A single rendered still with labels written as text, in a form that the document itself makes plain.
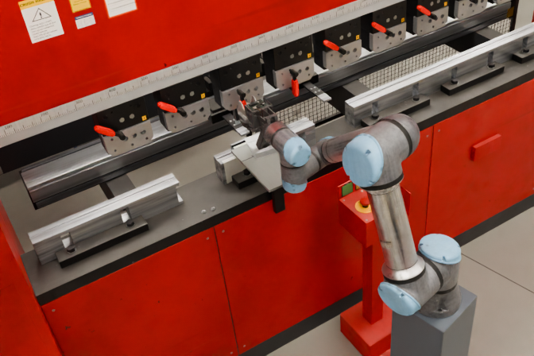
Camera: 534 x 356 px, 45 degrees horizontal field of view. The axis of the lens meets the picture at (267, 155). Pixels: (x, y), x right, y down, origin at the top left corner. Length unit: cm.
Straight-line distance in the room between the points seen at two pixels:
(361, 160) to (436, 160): 121
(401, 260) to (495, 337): 129
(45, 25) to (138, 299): 98
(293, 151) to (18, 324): 93
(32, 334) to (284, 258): 96
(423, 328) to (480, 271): 121
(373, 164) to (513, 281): 174
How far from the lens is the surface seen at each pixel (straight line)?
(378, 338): 277
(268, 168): 215
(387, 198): 165
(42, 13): 179
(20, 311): 201
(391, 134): 161
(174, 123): 206
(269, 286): 257
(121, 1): 184
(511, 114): 297
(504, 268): 324
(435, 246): 188
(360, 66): 277
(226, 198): 225
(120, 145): 202
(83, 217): 218
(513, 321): 305
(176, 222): 220
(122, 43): 188
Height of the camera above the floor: 234
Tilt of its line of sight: 38 degrees down
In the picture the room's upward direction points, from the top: 7 degrees counter-clockwise
